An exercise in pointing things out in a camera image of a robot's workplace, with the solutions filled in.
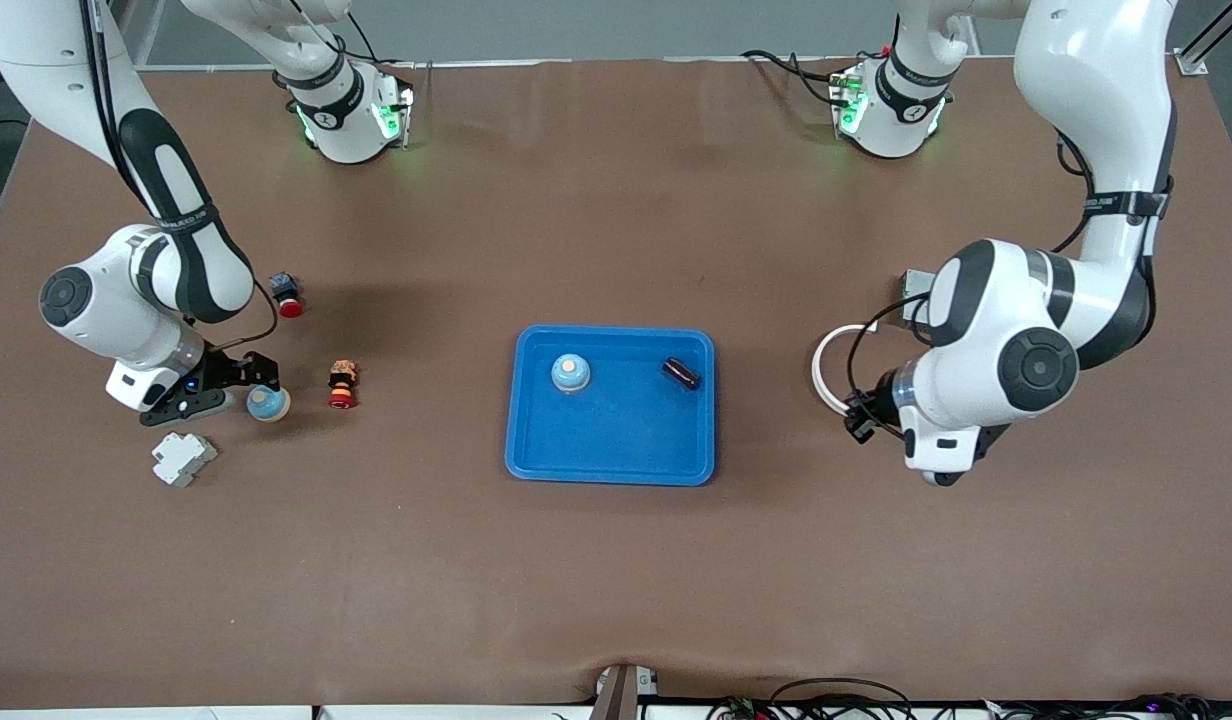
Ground white curved plastic bracket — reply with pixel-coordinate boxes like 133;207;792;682
811;322;882;417

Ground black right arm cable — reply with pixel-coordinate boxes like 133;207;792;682
81;0;280;351

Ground black looped cable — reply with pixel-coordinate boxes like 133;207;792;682
771;677;914;720

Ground black cable bundle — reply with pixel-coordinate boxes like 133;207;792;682
986;692;1232;720

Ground grey metal box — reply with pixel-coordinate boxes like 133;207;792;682
900;268;939;326

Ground brown table cover mat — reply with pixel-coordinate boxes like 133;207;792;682
0;55;1232;711

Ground blue plastic tray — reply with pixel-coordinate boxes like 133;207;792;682
504;325;717;488

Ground white circuit breaker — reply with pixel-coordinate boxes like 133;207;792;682
151;431;219;488

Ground aluminium frame corner post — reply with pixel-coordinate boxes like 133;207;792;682
1174;0;1232;78

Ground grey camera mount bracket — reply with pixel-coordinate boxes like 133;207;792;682
589;663;661;720

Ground black left arm base cables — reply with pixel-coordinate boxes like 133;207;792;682
741;48;857;106

